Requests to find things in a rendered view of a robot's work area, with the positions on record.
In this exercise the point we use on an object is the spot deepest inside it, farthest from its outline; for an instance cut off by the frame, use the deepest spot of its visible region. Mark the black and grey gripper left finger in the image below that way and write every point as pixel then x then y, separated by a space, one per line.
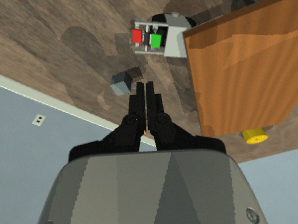
pixel 126 137

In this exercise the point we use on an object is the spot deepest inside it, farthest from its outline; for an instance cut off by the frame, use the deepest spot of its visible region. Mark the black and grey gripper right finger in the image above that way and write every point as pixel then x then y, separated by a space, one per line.
pixel 168 135

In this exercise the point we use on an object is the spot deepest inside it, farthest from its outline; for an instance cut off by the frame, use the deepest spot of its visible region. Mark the small grey cube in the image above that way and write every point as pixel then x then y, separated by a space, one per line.
pixel 121 84

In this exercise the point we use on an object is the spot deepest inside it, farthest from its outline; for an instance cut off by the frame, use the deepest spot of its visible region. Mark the yellow short cylinder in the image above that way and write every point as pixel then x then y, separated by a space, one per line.
pixel 254 136

